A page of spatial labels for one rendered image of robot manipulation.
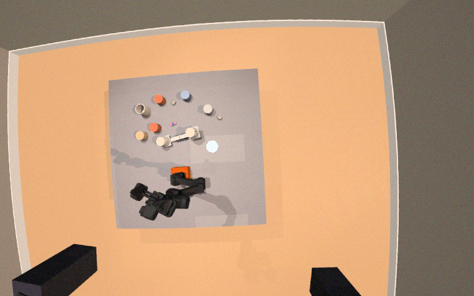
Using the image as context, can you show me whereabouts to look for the orange cylinder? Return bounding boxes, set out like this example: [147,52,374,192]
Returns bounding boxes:
[154,94,166,105]
[149,123,162,133]

